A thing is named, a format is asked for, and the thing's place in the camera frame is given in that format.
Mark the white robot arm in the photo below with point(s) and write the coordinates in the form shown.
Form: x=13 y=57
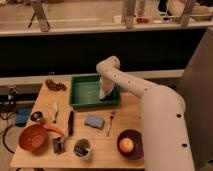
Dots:
x=165 y=138

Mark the silver fork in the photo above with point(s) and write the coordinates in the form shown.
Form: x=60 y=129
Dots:
x=112 y=115

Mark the small dark can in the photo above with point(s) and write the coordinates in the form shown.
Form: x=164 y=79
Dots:
x=37 y=117

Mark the blue sponge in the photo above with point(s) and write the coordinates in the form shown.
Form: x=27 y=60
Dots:
x=94 y=121

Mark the orange bowl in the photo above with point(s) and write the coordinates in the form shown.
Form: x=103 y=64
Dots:
x=32 y=137

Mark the yellow banana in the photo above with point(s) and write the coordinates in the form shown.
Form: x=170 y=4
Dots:
x=54 y=110

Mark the black metal clip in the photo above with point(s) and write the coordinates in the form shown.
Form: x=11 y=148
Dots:
x=58 y=145

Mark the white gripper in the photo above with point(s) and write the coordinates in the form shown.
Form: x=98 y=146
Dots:
x=107 y=84

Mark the orange spoon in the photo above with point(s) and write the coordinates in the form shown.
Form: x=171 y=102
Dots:
x=53 y=129

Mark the purple bowl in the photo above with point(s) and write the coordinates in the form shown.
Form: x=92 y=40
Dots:
x=136 y=137

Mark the white towel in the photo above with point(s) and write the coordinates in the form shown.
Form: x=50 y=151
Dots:
x=103 y=94

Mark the red yellow apple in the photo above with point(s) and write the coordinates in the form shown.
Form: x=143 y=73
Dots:
x=126 y=145

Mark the green plastic tray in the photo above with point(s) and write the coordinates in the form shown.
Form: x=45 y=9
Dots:
x=84 y=93

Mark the blue box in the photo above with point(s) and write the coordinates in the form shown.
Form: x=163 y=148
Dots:
x=22 y=116

